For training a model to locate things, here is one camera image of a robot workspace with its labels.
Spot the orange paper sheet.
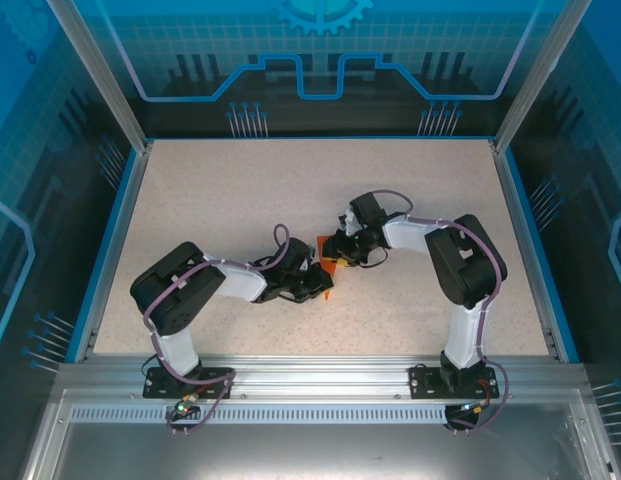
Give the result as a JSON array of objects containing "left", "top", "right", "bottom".
[{"left": 315, "top": 234, "right": 352, "bottom": 302}]

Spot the steel sheet tray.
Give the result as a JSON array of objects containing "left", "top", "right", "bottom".
[{"left": 19, "top": 389, "right": 621, "bottom": 480}]

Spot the aluminium mounting beam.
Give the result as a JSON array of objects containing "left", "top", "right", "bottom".
[{"left": 57, "top": 353, "right": 591, "bottom": 402}]

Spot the blue table border trim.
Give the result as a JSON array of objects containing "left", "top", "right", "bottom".
[{"left": 64, "top": 133, "right": 582, "bottom": 365}]

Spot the small connector with green light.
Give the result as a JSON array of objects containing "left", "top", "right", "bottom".
[
  {"left": 172, "top": 394, "right": 201, "bottom": 419},
  {"left": 457, "top": 399, "right": 491, "bottom": 419}
]

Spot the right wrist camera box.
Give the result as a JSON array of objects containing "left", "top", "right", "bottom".
[{"left": 338, "top": 209, "right": 362, "bottom": 236}]

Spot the slotted metal cable duct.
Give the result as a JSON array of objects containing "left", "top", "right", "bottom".
[{"left": 69, "top": 405, "right": 451, "bottom": 423}]

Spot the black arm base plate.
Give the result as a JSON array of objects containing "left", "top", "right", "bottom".
[
  {"left": 408, "top": 363, "right": 501, "bottom": 400},
  {"left": 142, "top": 366, "right": 236, "bottom": 400}
]

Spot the aluminium side rail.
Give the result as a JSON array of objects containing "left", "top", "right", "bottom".
[
  {"left": 82, "top": 142, "right": 154, "bottom": 364},
  {"left": 492, "top": 144, "right": 562, "bottom": 361}
]

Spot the aluminium corner post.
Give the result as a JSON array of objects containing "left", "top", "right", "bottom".
[
  {"left": 44, "top": 0, "right": 155, "bottom": 154},
  {"left": 491, "top": 0, "right": 597, "bottom": 154}
]

